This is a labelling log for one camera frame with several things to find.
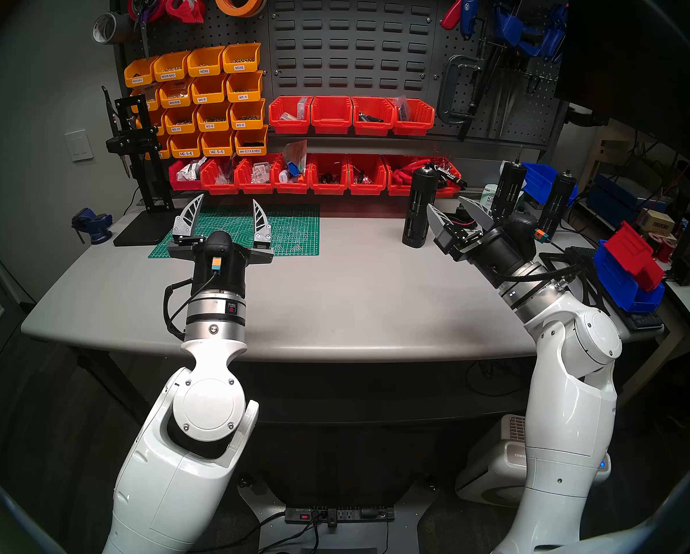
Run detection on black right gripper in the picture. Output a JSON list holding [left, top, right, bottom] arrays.
[[427, 196, 539, 283]]

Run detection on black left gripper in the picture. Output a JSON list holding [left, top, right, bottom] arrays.
[[168, 193, 274, 297]]

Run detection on black cylindrical screwdriver set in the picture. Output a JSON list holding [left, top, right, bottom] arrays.
[[538, 169, 577, 239], [403, 162, 440, 249], [491, 159, 528, 222]]

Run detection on black screwdriver stand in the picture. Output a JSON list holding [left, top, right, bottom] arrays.
[[101, 85, 175, 248]]

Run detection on black pen electric screwdriver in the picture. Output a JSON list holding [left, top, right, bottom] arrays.
[[101, 85, 133, 179]]

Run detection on red plastic parts bin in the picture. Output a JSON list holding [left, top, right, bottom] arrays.
[[269, 96, 314, 134], [347, 154, 388, 196], [392, 99, 435, 137], [352, 96, 396, 137], [436, 156, 463, 197], [308, 154, 349, 196], [235, 155, 281, 194], [310, 96, 354, 134], [199, 158, 240, 195], [273, 155, 312, 194], [383, 156, 410, 197], [168, 159, 204, 191]]

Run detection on green cutting mat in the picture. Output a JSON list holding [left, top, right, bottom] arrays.
[[149, 205, 321, 259]]

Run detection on white parts bag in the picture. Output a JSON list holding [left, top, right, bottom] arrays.
[[177, 156, 208, 182]]

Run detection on blue plastic bin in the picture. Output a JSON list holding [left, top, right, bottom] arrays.
[[521, 162, 579, 204]]

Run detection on yellow bin labelled M2.5-5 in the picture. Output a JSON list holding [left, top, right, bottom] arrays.
[[201, 129, 236, 157]]

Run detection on yellow bin labelled M2.5-6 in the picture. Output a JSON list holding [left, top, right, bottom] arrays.
[[169, 132, 202, 159]]

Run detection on yellow bin labelled M4 HEX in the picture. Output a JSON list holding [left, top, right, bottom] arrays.
[[234, 126, 269, 156]]

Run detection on tall clear plastic bag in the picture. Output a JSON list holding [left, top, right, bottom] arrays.
[[283, 139, 309, 175]]

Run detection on yellow bin labelled M3-8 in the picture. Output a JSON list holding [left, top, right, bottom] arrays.
[[196, 102, 232, 132]]

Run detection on yellow bin labelled M3-6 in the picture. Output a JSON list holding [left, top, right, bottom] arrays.
[[229, 99, 266, 130]]

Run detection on yellow bin labelled M3-12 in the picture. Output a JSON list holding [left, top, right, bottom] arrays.
[[164, 106, 198, 134]]

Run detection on blue bench vise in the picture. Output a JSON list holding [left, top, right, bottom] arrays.
[[71, 208, 113, 245]]

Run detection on grey metal C-clamp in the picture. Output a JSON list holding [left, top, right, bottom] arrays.
[[436, 54, 485, 126]]

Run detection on yellow bin labelled M3-4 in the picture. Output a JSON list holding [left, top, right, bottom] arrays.
[[226, 71, 263, 103]]

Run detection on dark blue crate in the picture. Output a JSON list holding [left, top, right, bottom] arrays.
[[587, 175, 658, 214]]

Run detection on blue stacked storage bins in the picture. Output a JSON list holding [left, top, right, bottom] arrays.
[[593, 241, 666, 314]]

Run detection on yellow bin labelled M3X6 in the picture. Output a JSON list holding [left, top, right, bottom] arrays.
[[222, 43, 262, 74]]

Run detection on yellow bin labelled M3X8 BAD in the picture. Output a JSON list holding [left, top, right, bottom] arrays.
[[153, 51, 191, 82]]

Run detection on small cardboard box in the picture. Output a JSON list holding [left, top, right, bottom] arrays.
[[639, 208, 676, 236]]

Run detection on blue spring clamp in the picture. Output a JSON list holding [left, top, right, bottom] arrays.
[[538, 3, 569, 62], [491, 0, 545, 56]]

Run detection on black desktop device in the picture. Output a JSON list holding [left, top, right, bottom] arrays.
[[668, 219, 690, 287]]

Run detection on white air purifier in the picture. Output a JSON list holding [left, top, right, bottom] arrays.
[[456, 414, 611, 507]]

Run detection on black monitor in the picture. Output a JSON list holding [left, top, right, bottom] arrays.
[[556, 0, 690, 167]]

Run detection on black power strip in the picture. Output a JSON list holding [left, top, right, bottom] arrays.
[[285, 505, 396, 525]]

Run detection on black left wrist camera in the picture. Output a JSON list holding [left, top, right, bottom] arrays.
[[204, 230, 233, 274]]

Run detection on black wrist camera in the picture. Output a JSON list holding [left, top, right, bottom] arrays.
[[204, 230, 233, 274], [504, 212, 551, 246]]

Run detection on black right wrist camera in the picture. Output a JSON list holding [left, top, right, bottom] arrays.
[[504, 212, 551, 246]]

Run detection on white wall switch plate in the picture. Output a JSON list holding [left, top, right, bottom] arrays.
[[65, 129, 94, 162]]

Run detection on blue handled clamp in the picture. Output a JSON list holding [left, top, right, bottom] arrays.
[[459, 0, 482, 41]]

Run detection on purple handled scissors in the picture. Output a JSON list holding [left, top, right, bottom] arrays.
[[132, 0, 152, 60]]

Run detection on red handled clamp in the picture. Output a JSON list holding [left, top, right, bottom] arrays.
[[441, 0, 474, 31]]

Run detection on grey duct tape roll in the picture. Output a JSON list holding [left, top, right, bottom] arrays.
[[93, 12, 129, 44]]

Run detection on dark grey tool wall panel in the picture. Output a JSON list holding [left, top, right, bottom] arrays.
[[109, 0, 571, 152]]

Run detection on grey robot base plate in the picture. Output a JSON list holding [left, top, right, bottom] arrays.
[[238, 481, 438, 554]]

